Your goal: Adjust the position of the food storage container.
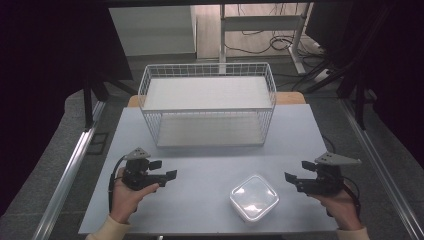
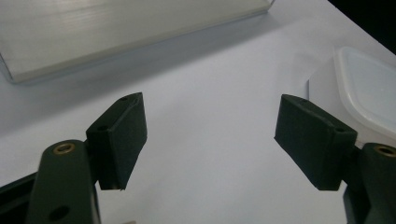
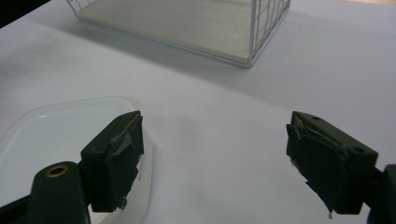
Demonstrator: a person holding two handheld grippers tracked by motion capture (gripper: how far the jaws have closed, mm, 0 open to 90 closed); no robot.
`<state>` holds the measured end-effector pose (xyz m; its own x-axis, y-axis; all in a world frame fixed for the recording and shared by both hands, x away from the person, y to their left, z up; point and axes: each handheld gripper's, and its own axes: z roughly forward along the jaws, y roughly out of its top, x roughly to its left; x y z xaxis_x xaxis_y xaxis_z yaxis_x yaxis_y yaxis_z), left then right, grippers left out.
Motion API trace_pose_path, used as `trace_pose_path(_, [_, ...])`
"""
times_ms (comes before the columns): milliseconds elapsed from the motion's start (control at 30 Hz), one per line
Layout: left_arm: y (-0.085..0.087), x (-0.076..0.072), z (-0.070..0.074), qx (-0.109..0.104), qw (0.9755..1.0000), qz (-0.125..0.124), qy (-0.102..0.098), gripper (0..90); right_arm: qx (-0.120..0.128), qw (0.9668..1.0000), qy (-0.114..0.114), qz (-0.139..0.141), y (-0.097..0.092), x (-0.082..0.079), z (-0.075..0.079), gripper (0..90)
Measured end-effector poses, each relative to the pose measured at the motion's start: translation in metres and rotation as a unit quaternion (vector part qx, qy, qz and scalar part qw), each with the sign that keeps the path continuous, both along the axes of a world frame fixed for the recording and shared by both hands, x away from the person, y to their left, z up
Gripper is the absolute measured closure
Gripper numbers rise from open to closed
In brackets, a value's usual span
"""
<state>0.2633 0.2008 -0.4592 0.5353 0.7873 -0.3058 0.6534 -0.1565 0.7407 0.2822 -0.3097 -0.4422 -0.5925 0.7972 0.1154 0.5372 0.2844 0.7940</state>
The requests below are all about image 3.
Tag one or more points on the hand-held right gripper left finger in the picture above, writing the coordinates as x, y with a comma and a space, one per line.
109, 165

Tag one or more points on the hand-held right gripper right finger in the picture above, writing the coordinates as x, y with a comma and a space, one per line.
330, 168

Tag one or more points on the white plastic container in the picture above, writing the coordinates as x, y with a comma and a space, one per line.
56, 133

